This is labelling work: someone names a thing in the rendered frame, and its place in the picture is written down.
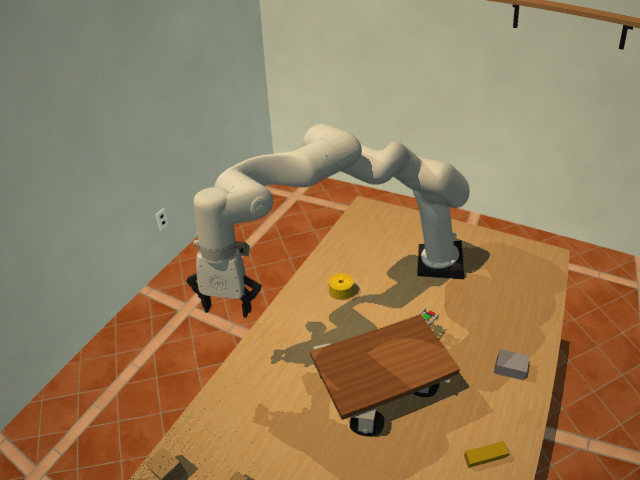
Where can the wooden dolly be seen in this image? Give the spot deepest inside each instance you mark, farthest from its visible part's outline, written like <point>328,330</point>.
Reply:
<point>372,369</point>

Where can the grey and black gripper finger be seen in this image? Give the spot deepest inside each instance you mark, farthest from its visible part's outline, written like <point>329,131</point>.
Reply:
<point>248,297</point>
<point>206,300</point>

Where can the yellow rectangular block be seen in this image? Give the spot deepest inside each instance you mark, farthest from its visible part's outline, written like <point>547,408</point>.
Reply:
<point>486,454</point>

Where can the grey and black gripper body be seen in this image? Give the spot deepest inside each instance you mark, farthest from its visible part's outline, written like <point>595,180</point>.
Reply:
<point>221,278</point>

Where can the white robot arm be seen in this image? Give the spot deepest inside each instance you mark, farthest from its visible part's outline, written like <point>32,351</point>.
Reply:
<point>247,199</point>

